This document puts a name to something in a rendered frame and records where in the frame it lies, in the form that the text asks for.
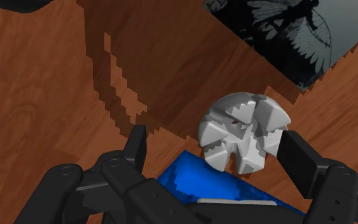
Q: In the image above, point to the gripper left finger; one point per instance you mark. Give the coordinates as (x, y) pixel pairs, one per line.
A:
(119, 173)

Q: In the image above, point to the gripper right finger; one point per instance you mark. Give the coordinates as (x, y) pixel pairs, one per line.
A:
(321, 176)

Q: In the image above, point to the blue flat book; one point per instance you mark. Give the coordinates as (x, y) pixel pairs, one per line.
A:
(203, 183)

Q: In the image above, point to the white segmented round object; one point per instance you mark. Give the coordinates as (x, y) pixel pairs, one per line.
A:
(243, 131)

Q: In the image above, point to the dark book with wing picture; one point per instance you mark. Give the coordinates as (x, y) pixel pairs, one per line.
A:
(290, 34)

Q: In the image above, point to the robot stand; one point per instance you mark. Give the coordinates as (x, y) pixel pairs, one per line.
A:
(14, 4)

